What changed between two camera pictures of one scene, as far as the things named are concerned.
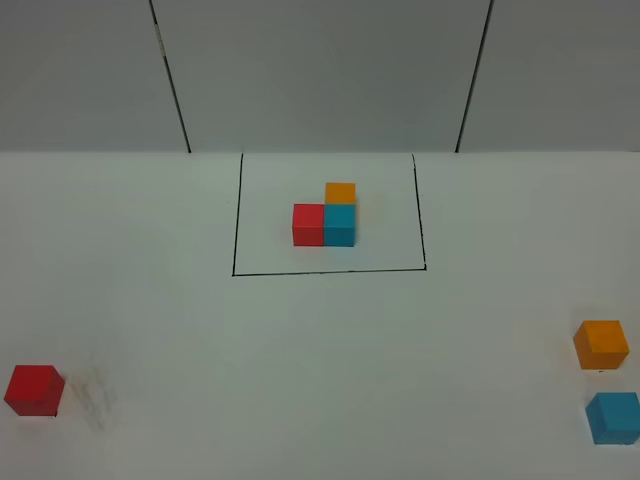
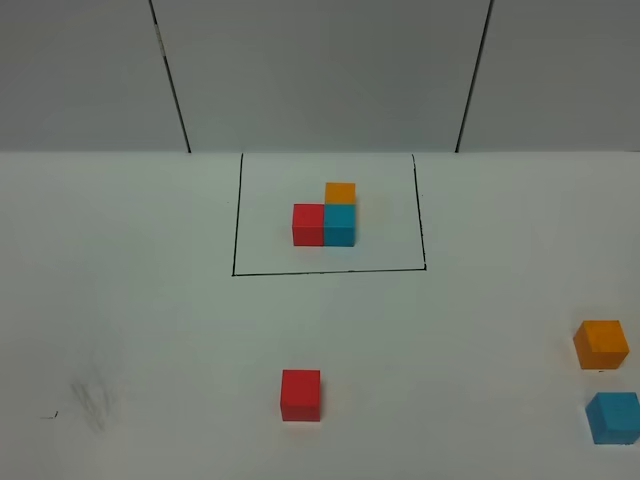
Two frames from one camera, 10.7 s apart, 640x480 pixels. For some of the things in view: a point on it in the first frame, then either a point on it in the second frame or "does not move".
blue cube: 614,418 does not move
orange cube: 601,344 does not move
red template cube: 308,225 does not move
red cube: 35,390 to 300,399
